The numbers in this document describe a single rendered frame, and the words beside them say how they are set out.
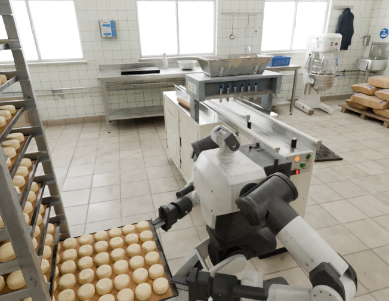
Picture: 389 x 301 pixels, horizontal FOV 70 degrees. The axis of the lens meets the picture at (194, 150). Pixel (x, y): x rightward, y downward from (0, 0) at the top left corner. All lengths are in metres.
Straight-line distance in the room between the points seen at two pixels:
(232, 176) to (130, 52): 4.39
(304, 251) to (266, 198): 0.16
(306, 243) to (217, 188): 0.30
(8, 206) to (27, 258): 0.14
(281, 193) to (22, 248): 0.65
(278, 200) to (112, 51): 4.56
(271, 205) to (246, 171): 0.17
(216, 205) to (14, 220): 0.56
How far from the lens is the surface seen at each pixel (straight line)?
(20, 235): 0.70
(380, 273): 2.39
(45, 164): 1.11
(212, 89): 2.22
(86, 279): 1.06
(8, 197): 0.65
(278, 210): 0.80
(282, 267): 2.17
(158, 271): 1.02
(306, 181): 1.95
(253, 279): 0.96
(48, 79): 5.29
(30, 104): 1.04
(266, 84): 2.45
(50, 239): 1.11
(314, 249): 0.79
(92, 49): 5.13
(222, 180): 0.89
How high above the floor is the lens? 1.54
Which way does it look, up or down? 24 degrees down
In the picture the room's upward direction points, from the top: 1 degrees counter-clockwise
